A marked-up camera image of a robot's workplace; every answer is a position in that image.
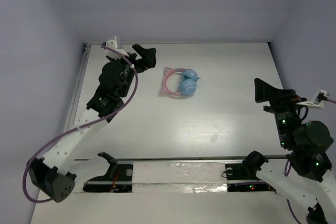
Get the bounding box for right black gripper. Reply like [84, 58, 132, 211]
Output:
[254, 76, 307, 147]

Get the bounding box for pink blue cat-ear headphones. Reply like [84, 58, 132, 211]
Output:
[158, 67, 201, 97]

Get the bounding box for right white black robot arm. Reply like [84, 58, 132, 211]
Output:
[242, 78, 335, 223]

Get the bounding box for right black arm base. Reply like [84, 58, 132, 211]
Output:
[221, 151, 276, 193]

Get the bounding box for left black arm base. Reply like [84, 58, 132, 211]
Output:
[83, 152, 133, 193]

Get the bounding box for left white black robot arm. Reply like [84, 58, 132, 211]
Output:
[22, 42, 156, 203]

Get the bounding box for white foil-covered foam block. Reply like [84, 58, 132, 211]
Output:
[132, 161, 227, 194]

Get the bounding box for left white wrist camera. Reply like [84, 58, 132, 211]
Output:
[101, 36, 128, 60]

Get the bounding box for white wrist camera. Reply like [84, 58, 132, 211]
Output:
[297, 89, 330, 109]
[101, 36, 128, 60]

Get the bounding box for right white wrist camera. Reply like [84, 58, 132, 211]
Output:
[297, 89, 330, 109]

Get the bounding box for aluminium rail left edge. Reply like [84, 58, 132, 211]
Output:
[63, 43, 91, 132]

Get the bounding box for aluminium rail front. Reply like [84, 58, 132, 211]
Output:
[75, 154, 286, 162]

